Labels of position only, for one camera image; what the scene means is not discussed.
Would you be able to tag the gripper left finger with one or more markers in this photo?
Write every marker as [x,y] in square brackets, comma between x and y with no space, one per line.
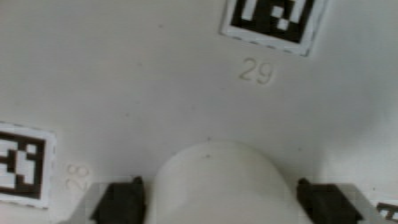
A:
[121,206]

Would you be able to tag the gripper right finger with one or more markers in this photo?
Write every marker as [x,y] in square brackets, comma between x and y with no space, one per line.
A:
[325,204]

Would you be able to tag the white cylindrical table leg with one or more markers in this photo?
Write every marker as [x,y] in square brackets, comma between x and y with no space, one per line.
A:
[218,187]

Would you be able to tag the white round table top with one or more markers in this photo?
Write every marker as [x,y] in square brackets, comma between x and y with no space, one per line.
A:
[126,77]

